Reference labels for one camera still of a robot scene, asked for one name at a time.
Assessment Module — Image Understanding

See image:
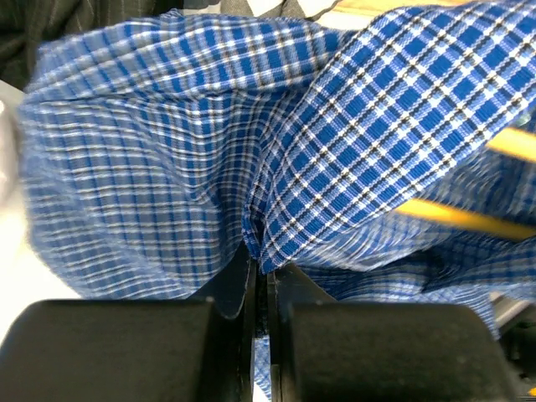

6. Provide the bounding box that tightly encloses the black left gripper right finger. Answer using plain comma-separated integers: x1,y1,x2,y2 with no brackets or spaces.
267,264,335,324

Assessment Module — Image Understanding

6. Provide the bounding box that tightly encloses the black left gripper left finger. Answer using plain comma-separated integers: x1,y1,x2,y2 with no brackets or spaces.
188,245,256,319

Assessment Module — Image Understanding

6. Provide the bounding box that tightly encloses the blue plaid shirt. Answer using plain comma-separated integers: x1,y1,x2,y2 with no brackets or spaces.
18,0,536,399

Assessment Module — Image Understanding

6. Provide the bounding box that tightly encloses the hanger of plaid shirt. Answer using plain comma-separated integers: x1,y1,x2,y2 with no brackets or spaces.
394,127,535,240

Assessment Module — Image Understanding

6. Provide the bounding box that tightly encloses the black white checkered shirt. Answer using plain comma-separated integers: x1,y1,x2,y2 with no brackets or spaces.
220,0,338,21

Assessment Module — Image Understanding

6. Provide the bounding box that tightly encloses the black pinstripe shirt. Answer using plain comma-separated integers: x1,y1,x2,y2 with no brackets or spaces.
1,0,222,90

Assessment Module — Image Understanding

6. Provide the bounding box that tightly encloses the wooden clothes rack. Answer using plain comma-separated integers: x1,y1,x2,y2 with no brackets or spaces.
334,0,466,16

